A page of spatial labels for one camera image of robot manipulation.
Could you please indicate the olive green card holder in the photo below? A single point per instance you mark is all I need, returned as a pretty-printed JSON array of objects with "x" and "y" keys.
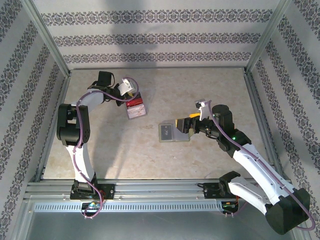
[{"x": 180, "y": 137}]

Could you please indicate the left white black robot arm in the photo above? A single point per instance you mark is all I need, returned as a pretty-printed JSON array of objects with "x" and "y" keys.
[{"x": 82, "y": 165}]

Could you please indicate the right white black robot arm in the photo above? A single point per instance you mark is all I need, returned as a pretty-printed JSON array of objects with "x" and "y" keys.
[{"x": 262, "y": 172}]

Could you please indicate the white floral card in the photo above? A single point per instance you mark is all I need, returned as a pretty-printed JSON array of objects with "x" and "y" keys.
[{"x": 136, "y": 112}]

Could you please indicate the black VIP card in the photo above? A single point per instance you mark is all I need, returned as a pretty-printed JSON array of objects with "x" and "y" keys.
[{"x": 166, "y": 132}]

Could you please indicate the small circuit board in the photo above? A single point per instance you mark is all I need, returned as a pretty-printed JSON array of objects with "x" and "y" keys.
[
  {"x": 228, "y": 206},
  {"x": 91, "y": 206}
]

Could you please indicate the grey sheet metal shelf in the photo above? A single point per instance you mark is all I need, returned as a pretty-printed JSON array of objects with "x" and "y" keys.
[{"x": 160, "y": 225}]

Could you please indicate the aluminium table edge rail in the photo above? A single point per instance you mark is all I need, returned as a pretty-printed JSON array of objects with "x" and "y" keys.
[
  {"x": 259, "y": 112},
  {"x": 62, "y": 95},
  {"x": 160, "y": 68}
]

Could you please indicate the aluminium frame post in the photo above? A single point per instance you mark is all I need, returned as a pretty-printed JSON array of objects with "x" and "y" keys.
[
  {"x": 267, "y": 37},
  {"x": 49, "y": 42}
]

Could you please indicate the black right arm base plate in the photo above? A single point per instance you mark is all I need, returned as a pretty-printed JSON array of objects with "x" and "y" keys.
[{"x": 212, "y": 191}]

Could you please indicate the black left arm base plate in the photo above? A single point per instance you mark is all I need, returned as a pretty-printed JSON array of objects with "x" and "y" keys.
[{"x": 107, "y": 191}]

